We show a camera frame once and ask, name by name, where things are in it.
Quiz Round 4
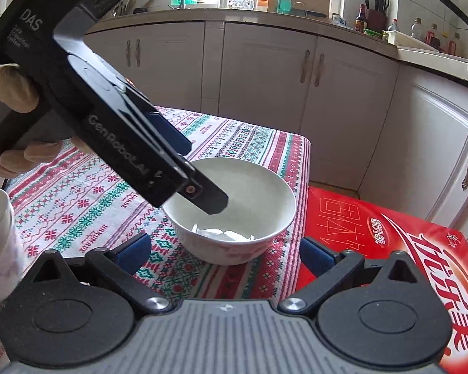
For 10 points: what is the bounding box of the white kitchen cabinet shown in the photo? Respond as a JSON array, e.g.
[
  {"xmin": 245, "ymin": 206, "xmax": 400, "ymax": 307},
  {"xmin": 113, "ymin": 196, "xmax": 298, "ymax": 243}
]
[{"xmin": 82, "ymin": 19, "xmax": 468, "ymax": 242}]

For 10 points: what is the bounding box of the white rectangular tray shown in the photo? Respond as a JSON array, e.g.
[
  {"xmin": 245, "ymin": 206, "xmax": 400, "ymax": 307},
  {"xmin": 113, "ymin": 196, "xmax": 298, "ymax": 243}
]
[{"xmin": 386, "ymin": 30, "xmax": 438, "ymax": 51}]

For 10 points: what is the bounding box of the person's left hand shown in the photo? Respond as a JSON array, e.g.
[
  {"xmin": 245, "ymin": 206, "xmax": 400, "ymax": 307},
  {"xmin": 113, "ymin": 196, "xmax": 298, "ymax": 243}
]
[{"xmin": 0, "ymin": 60, "xmax": 93, "ymax": 180}]

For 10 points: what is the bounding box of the pink floral bowl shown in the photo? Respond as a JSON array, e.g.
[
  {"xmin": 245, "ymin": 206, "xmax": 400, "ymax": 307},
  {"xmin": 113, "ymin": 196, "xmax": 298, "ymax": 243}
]
[{"xmin": 0, "ymin": 188, "xmax": 25, "ymax": 305}]

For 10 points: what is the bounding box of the knife block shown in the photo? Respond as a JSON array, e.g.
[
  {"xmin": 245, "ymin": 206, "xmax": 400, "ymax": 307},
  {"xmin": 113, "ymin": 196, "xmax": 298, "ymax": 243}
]
[{"xmin": 364, "ymin": 0, "xmax": 389, "ymax": 34}]

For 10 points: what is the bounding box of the red green patterned tablecloth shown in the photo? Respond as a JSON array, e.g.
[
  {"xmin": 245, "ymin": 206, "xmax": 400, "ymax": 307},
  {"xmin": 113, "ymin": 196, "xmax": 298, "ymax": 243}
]
[{"xmin": 0, "ymin": 106, "xmax": 312, "ymax": 364}]

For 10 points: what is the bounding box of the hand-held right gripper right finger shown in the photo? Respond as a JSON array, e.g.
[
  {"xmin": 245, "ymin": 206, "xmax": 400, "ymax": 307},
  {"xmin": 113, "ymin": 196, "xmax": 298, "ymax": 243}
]
[{"xmin": 277, "ymin": 237, "xmax": 430, "ymax": 317}]

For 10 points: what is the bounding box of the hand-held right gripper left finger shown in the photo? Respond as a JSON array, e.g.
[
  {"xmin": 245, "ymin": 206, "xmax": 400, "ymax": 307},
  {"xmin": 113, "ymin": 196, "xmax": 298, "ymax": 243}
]
[{"xmin": 31, "ymin": 233, "xmax": 174, "ymax": 315}]

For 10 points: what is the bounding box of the dark sauce bottle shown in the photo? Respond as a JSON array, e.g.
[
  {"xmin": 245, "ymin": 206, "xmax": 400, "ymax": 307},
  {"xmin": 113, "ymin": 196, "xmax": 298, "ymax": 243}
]
[{"xmin": 355, "ymin": 4, "xmax": 368, "ymax": 33}]

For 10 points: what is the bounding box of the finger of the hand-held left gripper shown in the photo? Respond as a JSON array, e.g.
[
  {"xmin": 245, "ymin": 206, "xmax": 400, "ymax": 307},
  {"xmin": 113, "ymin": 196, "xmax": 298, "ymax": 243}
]
[
  {"xmin": 175, "ymin": 163, "xmax": 229, "ymax": 216},
  {"xmin": 146, "ymin": 109, "xmax": 193, "ymax": 157}
]

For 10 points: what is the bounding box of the black frying pan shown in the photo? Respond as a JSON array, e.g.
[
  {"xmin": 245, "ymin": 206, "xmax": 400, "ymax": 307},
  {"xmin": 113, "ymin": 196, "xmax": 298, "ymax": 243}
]
[{"xmin": 433, "ymin": 0, "xmax": 468, "ymax": 64}]

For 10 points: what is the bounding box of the red carton box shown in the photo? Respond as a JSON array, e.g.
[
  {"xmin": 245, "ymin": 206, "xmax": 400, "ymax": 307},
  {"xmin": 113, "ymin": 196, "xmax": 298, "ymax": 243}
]
[{"xmin": 294, "ymin": 185, "xmax": 468, "ymax": 374}]

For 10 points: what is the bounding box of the red label bottle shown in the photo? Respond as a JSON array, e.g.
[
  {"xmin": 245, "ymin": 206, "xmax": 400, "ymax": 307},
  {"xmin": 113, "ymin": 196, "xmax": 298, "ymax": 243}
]
[{"xmin": 426, "ymin": 23, "xmax": 441, "ymax": 49}]

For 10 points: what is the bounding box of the white bowl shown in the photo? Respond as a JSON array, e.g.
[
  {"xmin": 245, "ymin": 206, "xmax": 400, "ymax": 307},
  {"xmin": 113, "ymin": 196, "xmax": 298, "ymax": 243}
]
[{"xmin": 162, "ymin": 158, "xmax": 297, "ymax": 266}]

